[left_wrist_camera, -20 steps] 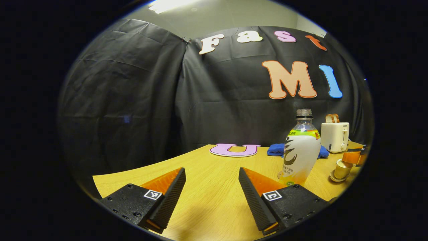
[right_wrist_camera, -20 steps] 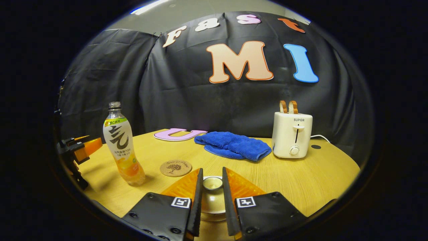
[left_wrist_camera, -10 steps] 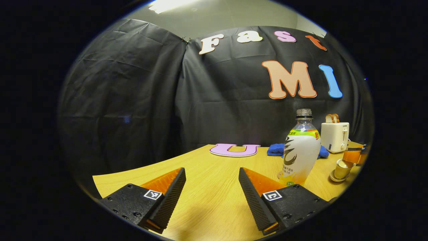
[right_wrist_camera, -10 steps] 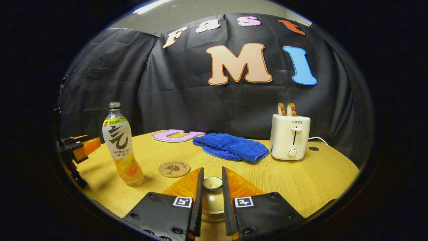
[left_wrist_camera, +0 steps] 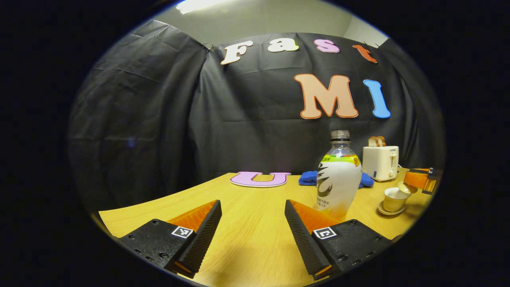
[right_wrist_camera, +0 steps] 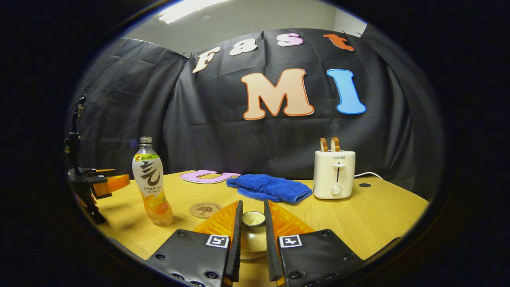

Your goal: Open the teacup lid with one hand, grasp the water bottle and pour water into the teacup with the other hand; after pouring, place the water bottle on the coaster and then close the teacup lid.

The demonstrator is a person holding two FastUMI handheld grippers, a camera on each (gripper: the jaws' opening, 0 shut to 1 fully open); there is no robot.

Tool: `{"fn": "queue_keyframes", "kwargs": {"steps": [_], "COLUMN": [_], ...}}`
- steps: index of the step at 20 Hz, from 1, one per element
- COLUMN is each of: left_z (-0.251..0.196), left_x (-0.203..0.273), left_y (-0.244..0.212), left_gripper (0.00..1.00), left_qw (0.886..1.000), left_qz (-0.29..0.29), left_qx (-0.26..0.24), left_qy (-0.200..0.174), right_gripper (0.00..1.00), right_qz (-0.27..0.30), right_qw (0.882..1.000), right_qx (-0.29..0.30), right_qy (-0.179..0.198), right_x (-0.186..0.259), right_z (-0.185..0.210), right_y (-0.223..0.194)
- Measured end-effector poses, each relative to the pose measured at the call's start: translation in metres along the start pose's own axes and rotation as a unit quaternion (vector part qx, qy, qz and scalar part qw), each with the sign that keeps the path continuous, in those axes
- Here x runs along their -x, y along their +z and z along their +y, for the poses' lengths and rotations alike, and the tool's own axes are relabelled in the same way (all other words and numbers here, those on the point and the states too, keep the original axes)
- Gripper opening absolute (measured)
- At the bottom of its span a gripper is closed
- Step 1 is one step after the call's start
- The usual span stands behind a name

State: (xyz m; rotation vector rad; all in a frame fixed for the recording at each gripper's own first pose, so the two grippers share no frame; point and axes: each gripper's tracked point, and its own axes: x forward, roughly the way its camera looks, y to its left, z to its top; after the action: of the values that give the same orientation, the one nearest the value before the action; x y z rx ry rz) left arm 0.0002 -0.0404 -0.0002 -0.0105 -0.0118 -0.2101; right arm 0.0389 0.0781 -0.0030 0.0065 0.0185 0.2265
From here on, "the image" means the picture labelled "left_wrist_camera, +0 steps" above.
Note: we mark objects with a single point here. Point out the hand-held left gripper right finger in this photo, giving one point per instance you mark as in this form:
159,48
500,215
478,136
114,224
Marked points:
303,239

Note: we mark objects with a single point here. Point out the cream ceramic saucer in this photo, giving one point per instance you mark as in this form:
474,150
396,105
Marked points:
384,210

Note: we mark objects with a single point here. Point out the white label water bottle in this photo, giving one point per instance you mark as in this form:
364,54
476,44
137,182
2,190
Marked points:
338,183

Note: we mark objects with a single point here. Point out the cream teacup lid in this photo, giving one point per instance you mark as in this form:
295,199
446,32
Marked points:
405,188

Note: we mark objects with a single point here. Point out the cream ceramic teacup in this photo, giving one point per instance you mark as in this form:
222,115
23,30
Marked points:
394,202

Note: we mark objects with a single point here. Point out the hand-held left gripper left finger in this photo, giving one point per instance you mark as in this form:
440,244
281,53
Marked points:
204,236

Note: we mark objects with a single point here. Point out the brown bread slice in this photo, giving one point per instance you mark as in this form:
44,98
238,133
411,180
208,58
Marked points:
381,141
372,142

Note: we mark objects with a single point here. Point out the pink paper cutout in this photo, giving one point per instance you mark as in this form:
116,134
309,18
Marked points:
241,179

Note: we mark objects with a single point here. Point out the ceiling light panel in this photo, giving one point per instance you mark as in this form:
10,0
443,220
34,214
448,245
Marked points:
199,4

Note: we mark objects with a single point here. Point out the white toaster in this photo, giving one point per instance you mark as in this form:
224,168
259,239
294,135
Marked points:
378,163

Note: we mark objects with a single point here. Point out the blue towel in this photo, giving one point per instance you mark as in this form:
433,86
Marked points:
307,178

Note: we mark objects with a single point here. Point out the black backdrop cloth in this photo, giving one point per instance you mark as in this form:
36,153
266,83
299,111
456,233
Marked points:
159,119

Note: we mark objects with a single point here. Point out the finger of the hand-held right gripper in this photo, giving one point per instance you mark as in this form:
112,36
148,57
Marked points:
416,179

